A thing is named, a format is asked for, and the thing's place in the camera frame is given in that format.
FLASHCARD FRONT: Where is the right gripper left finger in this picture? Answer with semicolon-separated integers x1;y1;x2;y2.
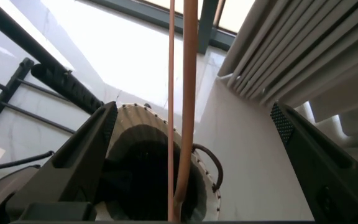
4;101;119;223

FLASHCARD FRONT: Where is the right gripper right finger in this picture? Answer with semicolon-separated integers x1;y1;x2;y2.
270;101;358;224

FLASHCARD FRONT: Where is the pink clothes hanger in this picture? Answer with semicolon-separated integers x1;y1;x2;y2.
167;0;199;222

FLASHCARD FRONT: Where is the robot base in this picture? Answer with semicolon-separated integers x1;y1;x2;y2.
0;164;42;224

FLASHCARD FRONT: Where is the white laundry basket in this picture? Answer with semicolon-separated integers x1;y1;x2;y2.
104;103;224;222

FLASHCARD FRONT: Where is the black clothes rack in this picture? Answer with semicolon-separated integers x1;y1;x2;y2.
0;0;104;135

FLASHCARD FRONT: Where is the grey curtain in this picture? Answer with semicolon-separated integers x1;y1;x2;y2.
218;0;358;147

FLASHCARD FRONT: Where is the window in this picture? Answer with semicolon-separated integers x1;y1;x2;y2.
85;0;257;55

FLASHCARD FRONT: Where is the black cable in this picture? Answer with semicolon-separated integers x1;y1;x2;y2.
0;150;55;174

